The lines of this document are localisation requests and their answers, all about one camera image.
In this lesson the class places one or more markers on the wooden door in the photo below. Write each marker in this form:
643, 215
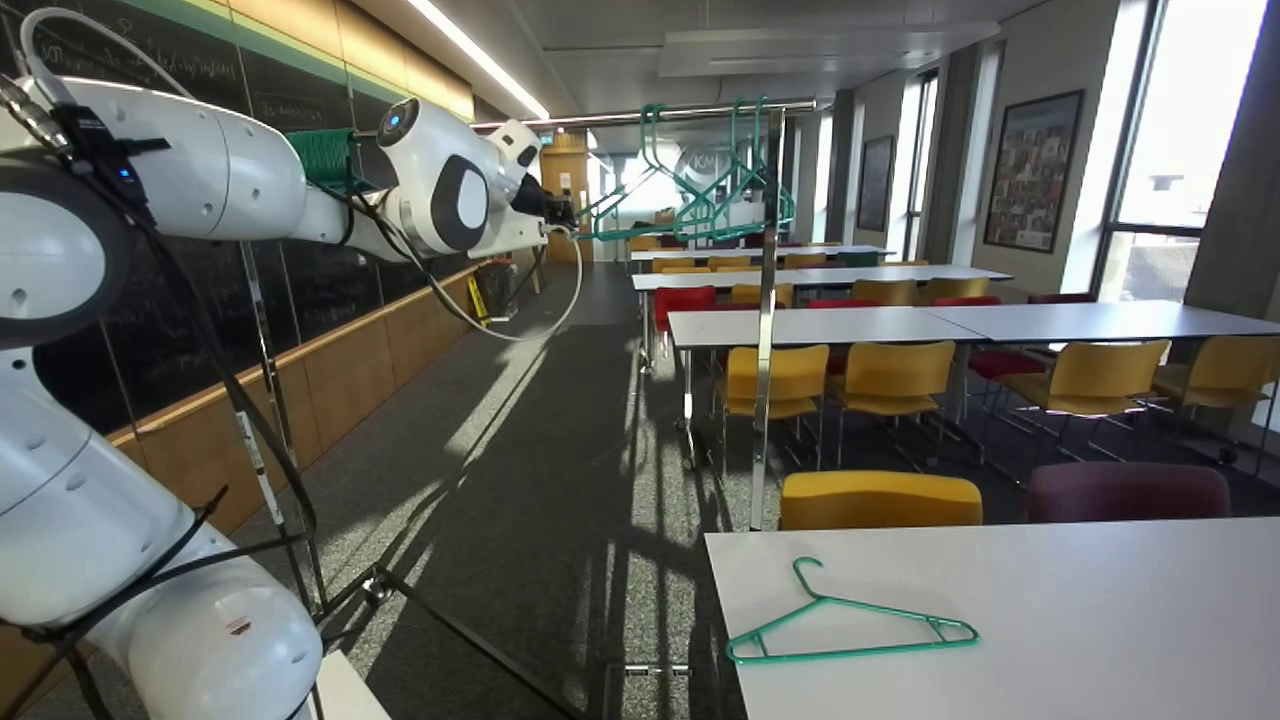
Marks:
566, 149

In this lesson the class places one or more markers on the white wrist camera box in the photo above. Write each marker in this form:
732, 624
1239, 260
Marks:
515, 147

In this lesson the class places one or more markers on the white rectangular table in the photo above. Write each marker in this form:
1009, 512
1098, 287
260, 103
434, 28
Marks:
800, 279
1064, 624
800, 328
746, 255
1106, 323

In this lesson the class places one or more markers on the metal rack upright pole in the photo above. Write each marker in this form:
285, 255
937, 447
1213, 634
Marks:
765, 403
285, 461

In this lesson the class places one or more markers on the small framed wall picture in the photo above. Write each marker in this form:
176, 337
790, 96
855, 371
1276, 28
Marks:
877, 185

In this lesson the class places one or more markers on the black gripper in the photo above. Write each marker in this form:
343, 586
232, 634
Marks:
534, 196

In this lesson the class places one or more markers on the black rack base bar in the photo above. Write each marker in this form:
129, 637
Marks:
467, 637

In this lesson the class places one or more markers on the white robot base platform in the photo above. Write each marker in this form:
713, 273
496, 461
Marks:
347, 695

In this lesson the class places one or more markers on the large framed wall picture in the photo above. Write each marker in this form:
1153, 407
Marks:
1033, 175

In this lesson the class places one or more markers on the ceiling light strip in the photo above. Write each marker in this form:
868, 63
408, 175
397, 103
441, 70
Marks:
483, 57

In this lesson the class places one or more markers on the yellow leaning sign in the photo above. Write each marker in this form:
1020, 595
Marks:
479, 301

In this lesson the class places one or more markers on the yellow chair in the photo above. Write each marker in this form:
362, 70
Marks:
880, 500
763, 299
887, 294
782, 383
1226, 371
896, 376
1094, 376
958, 289

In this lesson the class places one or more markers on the metal rack rail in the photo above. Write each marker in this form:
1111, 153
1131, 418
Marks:
665, 114

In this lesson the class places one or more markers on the red chair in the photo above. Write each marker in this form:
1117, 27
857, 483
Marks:
683, 305
1007, 360

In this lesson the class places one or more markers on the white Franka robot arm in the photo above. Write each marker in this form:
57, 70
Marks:
227, 175

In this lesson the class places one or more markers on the green plastic coat hanger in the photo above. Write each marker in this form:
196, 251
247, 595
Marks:
855, 653
650, 142
763, 132
732, 132

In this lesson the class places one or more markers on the tall window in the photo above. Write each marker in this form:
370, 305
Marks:
906, 160
1186, 122

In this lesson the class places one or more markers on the maroon chair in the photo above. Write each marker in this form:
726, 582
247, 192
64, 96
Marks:
1125, 491

